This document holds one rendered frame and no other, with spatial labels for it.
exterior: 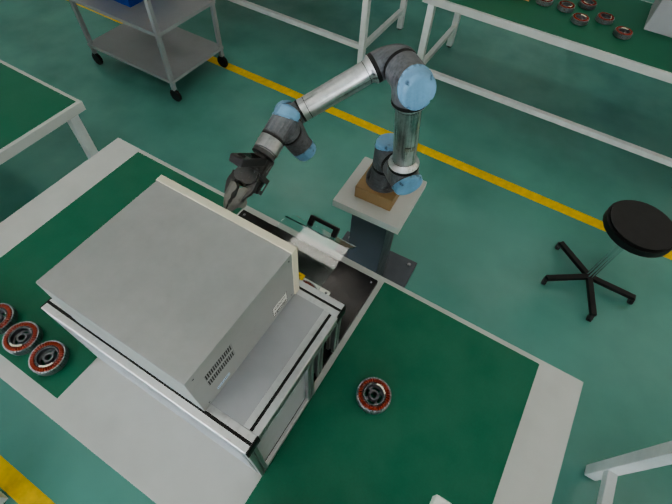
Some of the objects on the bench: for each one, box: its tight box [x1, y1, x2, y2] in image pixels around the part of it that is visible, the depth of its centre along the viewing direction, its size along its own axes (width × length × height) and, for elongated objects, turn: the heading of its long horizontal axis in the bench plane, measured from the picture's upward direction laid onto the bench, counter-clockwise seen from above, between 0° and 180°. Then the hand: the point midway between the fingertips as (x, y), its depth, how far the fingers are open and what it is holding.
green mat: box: [245, 282, 539, 504], centre depth 133 cm, size 94×61×1 cm, turn 147°
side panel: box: [240, 360, 314, 476], centre depth 119 cm, size 28×3×32 cm, turn 147°
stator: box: [356, 377, 392, 414], centre depth 138 cm, size 11×11×4 cm
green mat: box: [0, 152, 243, 398], centre depth 166 cm, size 94×61×1 cm, turn 147°
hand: (226, 207), depth 122 cm, fingers closed
